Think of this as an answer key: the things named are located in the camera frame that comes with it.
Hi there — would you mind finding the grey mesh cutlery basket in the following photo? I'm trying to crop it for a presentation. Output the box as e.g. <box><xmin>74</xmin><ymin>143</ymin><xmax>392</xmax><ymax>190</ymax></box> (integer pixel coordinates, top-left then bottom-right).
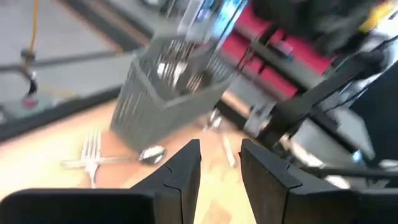
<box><xmin>109</xmin><ymin>32</ymin><xmax>239</xmax><ymax>154</ymax></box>

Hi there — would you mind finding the yellow floor cable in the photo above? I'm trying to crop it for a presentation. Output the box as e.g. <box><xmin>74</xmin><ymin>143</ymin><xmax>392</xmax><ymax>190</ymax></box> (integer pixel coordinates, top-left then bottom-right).
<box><xmin>18</xmin><ymin>0</ymin><xmax>40</xmax><ymax>103</ymax></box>

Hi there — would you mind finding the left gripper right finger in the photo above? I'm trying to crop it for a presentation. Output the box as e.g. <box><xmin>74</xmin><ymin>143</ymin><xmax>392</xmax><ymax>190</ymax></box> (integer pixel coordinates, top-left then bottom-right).
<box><xmin>239</xmin><ymin>138</ymin><xmax>342</xmax><ymax>224</ymax></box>

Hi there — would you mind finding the black side table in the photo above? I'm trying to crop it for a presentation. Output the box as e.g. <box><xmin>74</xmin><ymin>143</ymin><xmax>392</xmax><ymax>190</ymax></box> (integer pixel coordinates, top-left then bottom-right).
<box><xmin>351</xmin><ymin>62</ymin><xmax>398</xmax><ymax>162</ymax></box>

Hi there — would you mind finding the silver spoon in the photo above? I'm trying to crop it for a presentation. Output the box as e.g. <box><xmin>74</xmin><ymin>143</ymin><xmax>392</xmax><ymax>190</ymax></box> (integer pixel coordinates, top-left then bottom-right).
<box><xmin>60</xmin><ymin>145</ymin><xmax>168</xmax><ymax>170</ymax></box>

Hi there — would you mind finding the grey power strip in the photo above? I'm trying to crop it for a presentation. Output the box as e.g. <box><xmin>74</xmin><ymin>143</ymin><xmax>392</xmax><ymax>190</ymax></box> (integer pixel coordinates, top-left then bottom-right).
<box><xmin>6</xmin><ymin>95</ymin><xmax>43</xmax><ymax>114</ymax></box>

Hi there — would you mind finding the silver fork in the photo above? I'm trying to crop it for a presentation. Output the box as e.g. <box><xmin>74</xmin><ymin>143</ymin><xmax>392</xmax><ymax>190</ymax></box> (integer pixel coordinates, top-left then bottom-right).
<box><xmin>79</xmin><ymin>128</ymin><xmax>103</xmax><ymax>189</ymax></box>

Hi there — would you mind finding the red storage bin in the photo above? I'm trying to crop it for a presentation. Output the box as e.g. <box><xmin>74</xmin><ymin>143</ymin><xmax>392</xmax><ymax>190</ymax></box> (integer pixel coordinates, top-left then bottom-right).
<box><xmin>284</xmin><ymin>34</ymin><xmax>334</xmax><ymax>76</ymax></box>
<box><xmin>257</xmin><ymin>65</ymin><xmax>300</xmax><ymax>100</ymax></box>
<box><xmin>221</xmin><ymin>30</ymin><xmax>265</xmax><ymax>74</ymax></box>

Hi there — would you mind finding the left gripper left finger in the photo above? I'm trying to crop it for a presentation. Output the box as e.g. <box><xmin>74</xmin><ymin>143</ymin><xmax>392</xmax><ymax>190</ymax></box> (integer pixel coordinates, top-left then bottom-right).
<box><xmin>130</xmin><ymin>138</ymin><xmax>203</xmax><ymax>224</ymax></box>

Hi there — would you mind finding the black orange-striped floor mat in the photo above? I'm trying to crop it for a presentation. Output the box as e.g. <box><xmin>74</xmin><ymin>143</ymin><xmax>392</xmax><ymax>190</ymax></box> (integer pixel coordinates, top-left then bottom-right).
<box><xmin>62</xmin><ymin>0</ymin><xmax>153</xmax><ymax>52</ymax></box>

